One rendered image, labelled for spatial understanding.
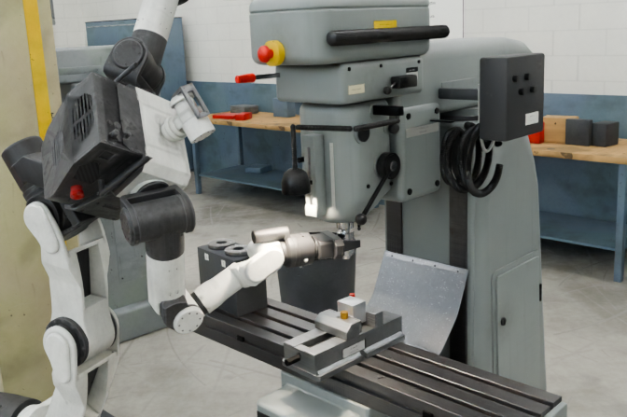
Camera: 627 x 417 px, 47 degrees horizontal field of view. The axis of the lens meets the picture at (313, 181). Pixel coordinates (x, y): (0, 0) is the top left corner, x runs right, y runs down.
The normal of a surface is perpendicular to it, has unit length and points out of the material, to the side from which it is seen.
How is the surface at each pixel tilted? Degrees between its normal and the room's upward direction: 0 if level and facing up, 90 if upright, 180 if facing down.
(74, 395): 115
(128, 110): 58
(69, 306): 90
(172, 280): 108
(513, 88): 90
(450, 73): 90
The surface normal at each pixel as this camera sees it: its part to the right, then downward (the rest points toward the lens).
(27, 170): -0.42, 0.21
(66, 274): -0.43, 0.59
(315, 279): 0.02, 0.27
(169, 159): 0.75, -0.47
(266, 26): -0.69, 0.18
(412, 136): 0.72, 0.11
